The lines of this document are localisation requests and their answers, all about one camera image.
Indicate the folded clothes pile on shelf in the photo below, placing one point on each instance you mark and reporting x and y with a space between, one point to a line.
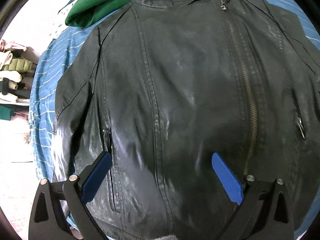
17 74

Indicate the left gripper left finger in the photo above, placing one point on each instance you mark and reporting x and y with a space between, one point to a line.
47 220

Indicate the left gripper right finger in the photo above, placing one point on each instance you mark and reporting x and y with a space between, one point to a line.
263 209

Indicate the black leather jacket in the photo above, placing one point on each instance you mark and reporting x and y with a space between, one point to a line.
180 109

